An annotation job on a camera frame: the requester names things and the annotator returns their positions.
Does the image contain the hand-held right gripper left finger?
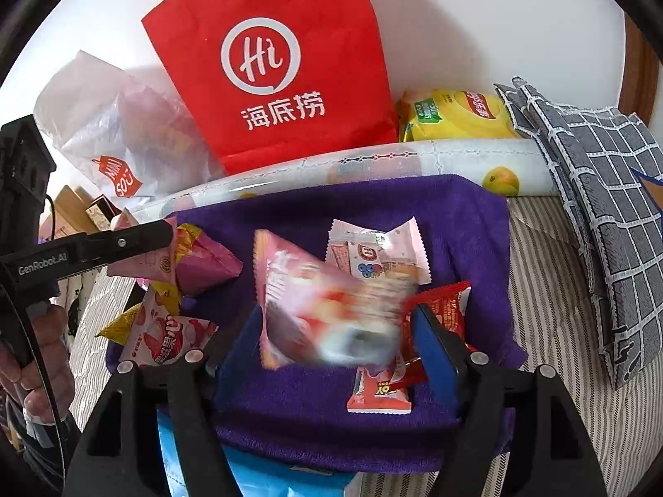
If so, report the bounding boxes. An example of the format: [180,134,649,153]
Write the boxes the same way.
[62,304,270,497]

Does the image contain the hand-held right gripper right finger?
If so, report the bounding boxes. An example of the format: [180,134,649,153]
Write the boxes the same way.
[409,303,608,497]

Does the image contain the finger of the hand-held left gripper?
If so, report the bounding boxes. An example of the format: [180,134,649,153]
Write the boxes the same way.
[82,217,177,276]

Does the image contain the pink and yellow snack packet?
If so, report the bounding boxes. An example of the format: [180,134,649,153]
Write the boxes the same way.
[109,222,244,298]

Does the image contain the person's left hand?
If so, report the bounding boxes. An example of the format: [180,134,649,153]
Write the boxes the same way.
[0,304,76,416]

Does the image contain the red snack packet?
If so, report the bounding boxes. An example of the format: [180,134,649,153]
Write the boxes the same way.
[409,280,473,345]

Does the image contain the brown cardboard boxes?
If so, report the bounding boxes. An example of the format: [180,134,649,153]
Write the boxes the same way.
[39,183,122,241]

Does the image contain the small red and white packet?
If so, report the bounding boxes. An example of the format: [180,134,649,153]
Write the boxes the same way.
[346,362,415,415]

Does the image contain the pink and white fruit packet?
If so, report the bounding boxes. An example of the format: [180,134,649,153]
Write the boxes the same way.
[120,290,219,369]

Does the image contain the white and pink biscuit packet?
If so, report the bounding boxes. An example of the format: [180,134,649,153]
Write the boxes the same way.
[325,216,432,285]

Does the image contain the white plastic bag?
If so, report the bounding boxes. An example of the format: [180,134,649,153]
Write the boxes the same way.
[34,51,218,200]

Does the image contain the purple towel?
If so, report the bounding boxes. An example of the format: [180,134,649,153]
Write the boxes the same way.
[106,173,526,472]

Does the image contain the light blue packet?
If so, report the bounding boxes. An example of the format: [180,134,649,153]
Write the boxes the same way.
[155,409,353,497]

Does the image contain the patterned plastic film roll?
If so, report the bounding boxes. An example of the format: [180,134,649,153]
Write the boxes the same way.
[127,137,563,218]

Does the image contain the grey checked cloth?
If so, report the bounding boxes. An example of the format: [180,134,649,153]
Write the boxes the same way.
[492,77,663,390]

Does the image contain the yellow chips bag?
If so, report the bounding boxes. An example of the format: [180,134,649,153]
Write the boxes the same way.
[396,88,521,143]

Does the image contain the red paper bag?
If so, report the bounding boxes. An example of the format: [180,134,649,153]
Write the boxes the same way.
[141,0,399,176]

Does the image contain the black cable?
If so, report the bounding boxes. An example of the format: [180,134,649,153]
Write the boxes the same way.
[13,290,70,482]

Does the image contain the brown wooden door frame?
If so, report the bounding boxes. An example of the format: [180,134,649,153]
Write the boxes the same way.
[622,10,663,109]

